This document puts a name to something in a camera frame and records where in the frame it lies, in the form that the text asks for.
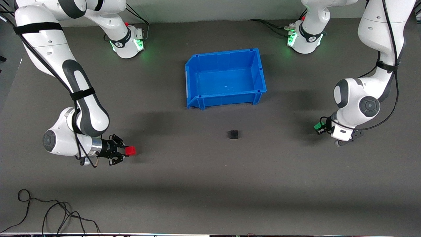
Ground black base cables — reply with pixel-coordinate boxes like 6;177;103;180
248;9;308;37
123;5;150;42

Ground loose black table cable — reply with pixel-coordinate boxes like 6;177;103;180
0;189;101;236

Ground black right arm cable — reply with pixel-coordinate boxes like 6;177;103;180
15;30;99;169

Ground black right base cables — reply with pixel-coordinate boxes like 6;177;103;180
123;5;150;42

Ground blue plastic storage bin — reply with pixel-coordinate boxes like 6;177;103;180
185;48;267;110

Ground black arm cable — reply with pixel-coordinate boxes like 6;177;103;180
320;0;401;133
15;30;99;169

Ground black left base cables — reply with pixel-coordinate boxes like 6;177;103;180
248;9;308;37

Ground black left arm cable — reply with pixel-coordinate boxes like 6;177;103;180
320;0;401;133

